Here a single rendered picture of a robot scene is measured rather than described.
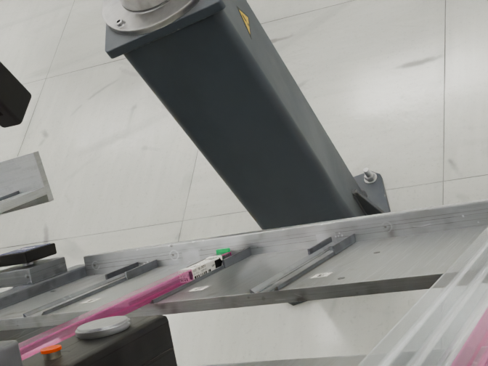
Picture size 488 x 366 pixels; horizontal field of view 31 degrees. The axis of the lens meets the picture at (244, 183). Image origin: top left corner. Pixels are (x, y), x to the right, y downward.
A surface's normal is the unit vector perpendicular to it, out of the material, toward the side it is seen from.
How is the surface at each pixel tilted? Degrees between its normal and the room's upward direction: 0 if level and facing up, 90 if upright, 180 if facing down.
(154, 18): 0
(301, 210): 90
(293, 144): 90
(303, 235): 43
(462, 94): 0
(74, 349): 48
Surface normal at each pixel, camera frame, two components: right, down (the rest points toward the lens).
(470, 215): -0.42, 0.13
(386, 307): -0.43, -0.57
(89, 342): -0.19, -0.98
